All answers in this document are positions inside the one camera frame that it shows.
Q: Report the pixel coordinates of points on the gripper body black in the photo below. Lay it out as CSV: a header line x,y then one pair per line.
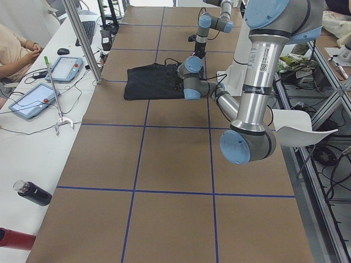
x,y
199,49

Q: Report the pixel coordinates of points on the black graphic t-shirt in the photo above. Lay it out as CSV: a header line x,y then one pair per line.
x,y
156,81

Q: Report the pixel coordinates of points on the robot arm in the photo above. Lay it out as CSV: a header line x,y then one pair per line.
x,y
206,22
272,24

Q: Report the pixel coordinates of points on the black keyboard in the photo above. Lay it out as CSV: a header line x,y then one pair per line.
x,y
89,27

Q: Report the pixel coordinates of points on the white plastic chair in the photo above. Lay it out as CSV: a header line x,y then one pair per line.
x,y
294,128

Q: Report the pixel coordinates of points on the far teach pendant tablet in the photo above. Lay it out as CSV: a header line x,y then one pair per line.
x,y
66,68

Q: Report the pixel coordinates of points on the teach pendant tablet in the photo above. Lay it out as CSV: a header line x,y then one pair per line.
x,y
32,103
66,68

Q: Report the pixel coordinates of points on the black computer mouse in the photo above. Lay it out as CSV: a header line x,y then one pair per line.
x,y
63,51

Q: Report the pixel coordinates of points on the near teach pendant tablet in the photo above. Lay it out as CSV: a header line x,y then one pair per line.
x,y
32,103

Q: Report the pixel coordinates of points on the seated person beige shirt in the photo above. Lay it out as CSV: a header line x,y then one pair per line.
x,y
17,55

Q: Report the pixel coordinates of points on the black bottle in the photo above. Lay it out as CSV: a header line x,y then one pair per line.
x,y
32,192

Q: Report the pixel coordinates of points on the red bottle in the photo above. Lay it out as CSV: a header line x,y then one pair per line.
x,y
16,240

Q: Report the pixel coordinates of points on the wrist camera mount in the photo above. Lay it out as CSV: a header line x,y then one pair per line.
x,y
192,38

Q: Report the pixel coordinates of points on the aluminium frame post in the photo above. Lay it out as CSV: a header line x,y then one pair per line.
x,y
77,26

